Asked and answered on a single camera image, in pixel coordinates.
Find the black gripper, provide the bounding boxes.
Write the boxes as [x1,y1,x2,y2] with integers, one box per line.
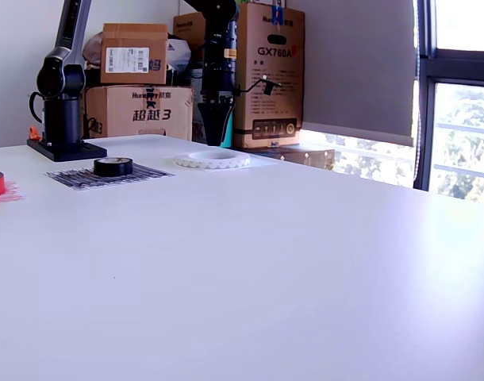
[197,61,237,147]

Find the white tape roll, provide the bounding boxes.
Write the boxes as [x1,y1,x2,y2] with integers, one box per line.
[174,149,252,171]

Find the black tape roll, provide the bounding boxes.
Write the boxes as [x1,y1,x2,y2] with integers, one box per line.
[93,156,134,178]

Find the teal box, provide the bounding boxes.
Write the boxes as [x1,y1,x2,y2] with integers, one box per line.
[190,65,235,148]

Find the blank white paper sheet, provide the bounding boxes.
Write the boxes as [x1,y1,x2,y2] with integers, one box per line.
[163,150,281,174]

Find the grey box with triangle logo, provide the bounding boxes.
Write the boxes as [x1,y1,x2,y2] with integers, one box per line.
[167,39,194,87]

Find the small cardboard box with label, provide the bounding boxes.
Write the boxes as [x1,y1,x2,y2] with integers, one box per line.
[100,22,170,85]

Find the crumpled beige bag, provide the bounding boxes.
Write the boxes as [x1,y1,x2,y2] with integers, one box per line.
[83,32,105,69]

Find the black scribbled paper sheet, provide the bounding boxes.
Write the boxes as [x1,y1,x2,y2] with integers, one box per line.
[44,166,175,191]

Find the grey roller blind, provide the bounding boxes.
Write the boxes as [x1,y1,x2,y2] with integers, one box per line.
[285,0,420,147]

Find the red scribbled paper sheet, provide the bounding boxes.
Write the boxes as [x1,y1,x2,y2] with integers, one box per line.
[0,180,25,204]

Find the grey balcony railing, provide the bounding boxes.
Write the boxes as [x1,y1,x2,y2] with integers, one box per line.
[305,122,484,179]

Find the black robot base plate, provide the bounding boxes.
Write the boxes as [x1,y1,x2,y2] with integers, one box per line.
[26,137,108,163]

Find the black base cable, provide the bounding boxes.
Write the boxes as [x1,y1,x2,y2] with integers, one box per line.
[29,90,47,124]

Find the white blind bead chain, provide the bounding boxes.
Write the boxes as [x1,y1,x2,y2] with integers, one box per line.
[413,0,424,182]

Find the dark window frame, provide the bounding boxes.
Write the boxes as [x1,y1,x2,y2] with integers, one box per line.
[414,0,484,192]

